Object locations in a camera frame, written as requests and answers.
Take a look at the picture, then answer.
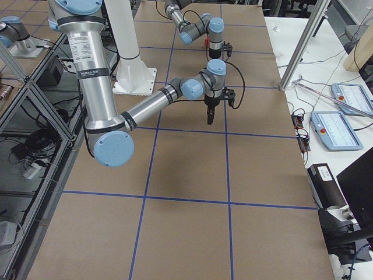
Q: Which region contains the aluminium frame post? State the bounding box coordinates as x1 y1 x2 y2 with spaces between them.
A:
279 0 331 92

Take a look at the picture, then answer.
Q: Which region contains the small circuit board near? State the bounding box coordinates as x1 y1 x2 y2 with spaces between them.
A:
297 135 310 153

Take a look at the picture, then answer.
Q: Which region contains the blue teach pendant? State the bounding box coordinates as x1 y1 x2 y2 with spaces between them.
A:
332 83 372 115
311 111 364 152

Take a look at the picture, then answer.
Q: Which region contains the far blue teach pendant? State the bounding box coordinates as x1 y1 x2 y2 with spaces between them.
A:
332 83 372 115

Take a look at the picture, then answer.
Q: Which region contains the small circuit board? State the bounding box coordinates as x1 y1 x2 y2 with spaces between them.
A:
297 135 310 153
291 114 304 129

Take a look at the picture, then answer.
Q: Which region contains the black monitor stand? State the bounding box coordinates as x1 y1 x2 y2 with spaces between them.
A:
318 209 372 265

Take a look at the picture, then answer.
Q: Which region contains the black cardboard box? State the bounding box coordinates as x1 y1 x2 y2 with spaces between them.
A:
307 163 347 209

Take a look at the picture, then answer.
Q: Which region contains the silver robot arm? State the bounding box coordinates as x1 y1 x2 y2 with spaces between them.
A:
48 1 226 167
164 0 233 59

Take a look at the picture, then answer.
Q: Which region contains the white camera post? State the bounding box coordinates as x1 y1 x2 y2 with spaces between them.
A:
104 0 157 96

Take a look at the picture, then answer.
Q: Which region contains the black monitor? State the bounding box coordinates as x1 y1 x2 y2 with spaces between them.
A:
337 148 372 228

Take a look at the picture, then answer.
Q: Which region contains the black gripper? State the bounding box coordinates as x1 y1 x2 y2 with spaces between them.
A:
208 48 222 59
204 95 224 125

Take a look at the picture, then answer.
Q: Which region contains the near blue teach pendant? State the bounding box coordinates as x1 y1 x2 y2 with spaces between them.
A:
311 111 364 152

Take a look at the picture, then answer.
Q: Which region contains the small circuit board far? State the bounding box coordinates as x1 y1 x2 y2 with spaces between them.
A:
291 114 304 129

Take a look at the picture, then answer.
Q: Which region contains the long metal rod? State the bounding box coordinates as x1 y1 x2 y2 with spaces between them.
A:
292 79 372 119

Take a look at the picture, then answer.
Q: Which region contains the black camera cable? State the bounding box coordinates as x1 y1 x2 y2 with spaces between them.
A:
156 0 210 47
200 61 246 110

